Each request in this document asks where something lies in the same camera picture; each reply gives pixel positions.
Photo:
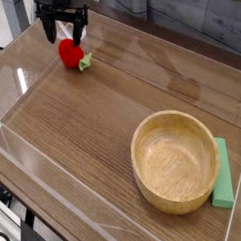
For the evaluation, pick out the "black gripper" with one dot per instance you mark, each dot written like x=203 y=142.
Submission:
x=71 y=11

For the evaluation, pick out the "red plush strawberry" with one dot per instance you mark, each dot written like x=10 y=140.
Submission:
x=74 y=57

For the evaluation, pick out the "wooden bowl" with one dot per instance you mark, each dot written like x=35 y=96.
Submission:
x=175 y=161

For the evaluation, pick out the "green rectangular block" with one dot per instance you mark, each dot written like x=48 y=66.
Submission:
x=222 y=194

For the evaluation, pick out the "clear acrylic corner bracket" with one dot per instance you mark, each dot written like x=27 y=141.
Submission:
x=64 y=30

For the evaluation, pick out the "clear acrylic tray wall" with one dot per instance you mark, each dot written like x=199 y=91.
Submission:
x=65 y=135

